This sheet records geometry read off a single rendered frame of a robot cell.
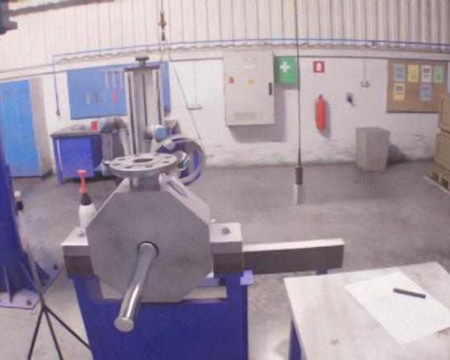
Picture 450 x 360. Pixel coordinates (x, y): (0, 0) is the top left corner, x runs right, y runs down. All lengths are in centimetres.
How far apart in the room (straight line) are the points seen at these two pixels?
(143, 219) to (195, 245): 22
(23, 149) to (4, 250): 387
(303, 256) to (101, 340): 106
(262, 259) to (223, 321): 43
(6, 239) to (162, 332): 198
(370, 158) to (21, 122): 586
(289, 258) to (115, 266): 87
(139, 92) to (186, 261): 244
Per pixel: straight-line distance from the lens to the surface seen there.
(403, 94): 731
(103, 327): 184
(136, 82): 375
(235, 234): 157
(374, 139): 659
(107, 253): 159
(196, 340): 180
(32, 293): 355
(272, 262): 201
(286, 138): 681
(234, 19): 671
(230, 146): 676
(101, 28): 703
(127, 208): 149
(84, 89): 702
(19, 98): 703
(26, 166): 719
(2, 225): 340
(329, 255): 206
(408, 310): 161
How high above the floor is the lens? 177
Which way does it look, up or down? 16 degrees down
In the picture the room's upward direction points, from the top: 3 degrees counter-clockwise
